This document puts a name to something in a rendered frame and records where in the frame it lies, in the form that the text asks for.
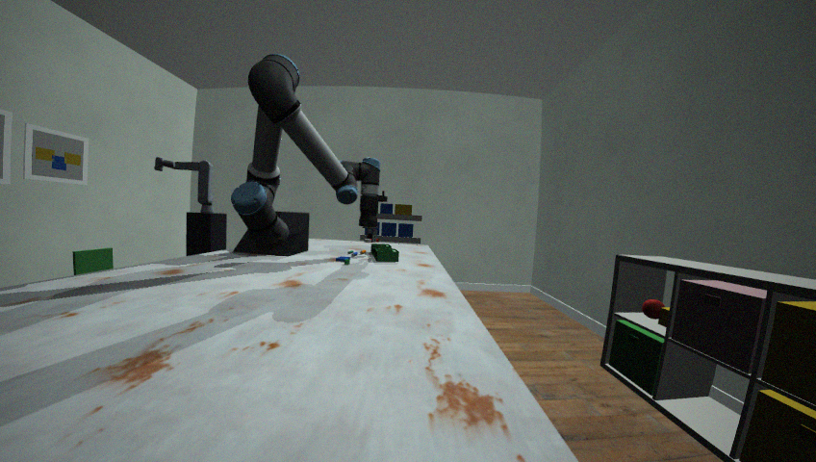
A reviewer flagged green three-compartment bin rack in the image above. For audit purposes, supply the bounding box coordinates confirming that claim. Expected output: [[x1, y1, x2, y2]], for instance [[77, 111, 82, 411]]
[[370, 244, 399, 262]]

